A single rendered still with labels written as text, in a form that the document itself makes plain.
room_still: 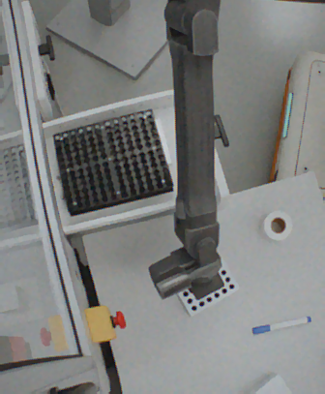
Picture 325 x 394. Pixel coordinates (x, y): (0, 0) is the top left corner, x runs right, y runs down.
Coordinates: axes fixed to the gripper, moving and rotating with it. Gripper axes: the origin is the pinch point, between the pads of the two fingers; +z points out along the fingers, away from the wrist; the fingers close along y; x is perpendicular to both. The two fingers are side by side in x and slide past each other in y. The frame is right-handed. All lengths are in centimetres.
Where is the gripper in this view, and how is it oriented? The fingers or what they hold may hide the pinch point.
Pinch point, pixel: (195, 279)
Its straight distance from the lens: 116.5
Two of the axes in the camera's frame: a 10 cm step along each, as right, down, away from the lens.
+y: 4.6, 8.4, -2.9
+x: 8.9, -4.2, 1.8
